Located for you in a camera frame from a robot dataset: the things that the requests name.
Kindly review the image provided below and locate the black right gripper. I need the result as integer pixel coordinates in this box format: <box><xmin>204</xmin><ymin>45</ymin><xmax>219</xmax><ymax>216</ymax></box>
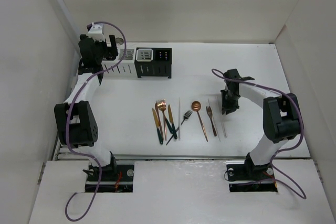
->
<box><xmin>220</xmin><ymin>89</ymin><xmax>240</xmax><ymax>114</ymax></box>

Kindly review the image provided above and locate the silver spoon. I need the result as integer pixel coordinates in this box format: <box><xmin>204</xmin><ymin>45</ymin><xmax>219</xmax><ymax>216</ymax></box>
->
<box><xmin>115</xmin><ymin>37</ymin><xmax>124</xmax><ymax>46</ymax></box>

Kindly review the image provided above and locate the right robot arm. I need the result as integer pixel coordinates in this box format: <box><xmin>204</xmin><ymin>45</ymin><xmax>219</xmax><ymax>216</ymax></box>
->
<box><xmin>221</xmin><ymin>69</ymin><xmax>303</xmax><ymax>182</ymax></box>

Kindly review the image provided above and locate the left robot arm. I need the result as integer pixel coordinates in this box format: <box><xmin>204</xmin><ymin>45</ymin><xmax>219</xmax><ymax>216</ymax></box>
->
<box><xmin>54</xmin><ymin>34</ymin><xmax>118</xmax><ymax>160</ymax></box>

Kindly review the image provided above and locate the small copper fork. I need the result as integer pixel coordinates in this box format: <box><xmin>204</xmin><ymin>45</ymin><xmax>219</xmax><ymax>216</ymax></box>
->
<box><xmin>206</xmin><ymin>106</ymin><xmax>217</xmax><ymax>136</ymax></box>

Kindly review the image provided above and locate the copper spoon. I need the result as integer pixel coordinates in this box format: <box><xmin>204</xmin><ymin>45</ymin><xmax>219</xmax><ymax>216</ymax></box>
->
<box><xmin>191</xmin><ymin>101</ymin><xmax>208</xmax><ymax>142</ymax></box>

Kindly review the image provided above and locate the black fork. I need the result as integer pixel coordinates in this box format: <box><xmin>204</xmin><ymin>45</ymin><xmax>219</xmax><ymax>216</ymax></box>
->
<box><xmin>166</xmin><ymin>110</ymin><xmax>193</xmax><ymax>145</ymax></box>

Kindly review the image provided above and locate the white slotted utensil container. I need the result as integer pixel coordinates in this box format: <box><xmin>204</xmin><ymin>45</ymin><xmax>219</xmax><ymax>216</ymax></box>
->
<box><xmin>102</xmin><ymin>48</ymin><xmax>138</xmax><ymax>78</ymax></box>

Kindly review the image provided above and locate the white insert in black container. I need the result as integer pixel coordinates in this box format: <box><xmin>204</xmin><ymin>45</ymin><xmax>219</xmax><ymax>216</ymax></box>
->
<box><xmin>135</xmin><ymin>48</ymin><xmax>153</xmax><ymax>62</ymax></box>

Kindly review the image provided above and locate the black slotted utensil container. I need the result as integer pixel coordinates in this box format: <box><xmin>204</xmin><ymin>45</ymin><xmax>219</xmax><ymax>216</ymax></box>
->
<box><xmin>134</xmin><ymin>47</ymin><xmax>172</xmax><ymax>79</ymax></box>

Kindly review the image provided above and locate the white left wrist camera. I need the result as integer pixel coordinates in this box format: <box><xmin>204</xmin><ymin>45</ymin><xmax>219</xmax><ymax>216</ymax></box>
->
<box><xmin>87</xmin><ymin>23</ymin><xmax>106</xmax><ymax>42</ymax></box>

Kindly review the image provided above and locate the gold knife green handle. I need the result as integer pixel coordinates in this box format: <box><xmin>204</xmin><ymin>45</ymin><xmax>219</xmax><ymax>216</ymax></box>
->
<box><xmin>152</xmin><ymin>108</ymin><xmax>163</xmax><ymax>145</ymax></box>
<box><xmin>168</xmin><ymin>105</ymin><xmax>176</xmax><ymax>135</ymax></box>

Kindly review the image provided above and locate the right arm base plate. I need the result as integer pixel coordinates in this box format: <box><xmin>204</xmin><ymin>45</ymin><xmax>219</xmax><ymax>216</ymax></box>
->
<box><xmin>226</xmin><ymin>164</ymin><xmax>278</xmax><ymax>193</ymax></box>

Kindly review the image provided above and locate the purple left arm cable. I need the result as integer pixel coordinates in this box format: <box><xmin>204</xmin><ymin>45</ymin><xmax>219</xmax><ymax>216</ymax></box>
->
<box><xmin>64</xmin><ymin>21</ymin><xmax>127</xmax><ymax>221</ymax></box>

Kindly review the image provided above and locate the aluminium frame rail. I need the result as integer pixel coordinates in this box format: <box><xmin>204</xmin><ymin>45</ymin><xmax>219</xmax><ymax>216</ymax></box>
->
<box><xmin>51</xmin><ymin>50</ymin><xmax>87</xmax><ymax>161</ymax></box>

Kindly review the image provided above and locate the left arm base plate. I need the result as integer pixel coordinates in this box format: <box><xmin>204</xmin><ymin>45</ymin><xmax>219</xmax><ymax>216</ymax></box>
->
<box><xmin>82</xmin><ymin>164</ymin><xmax>134</xmax><ymax>193</ymax></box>

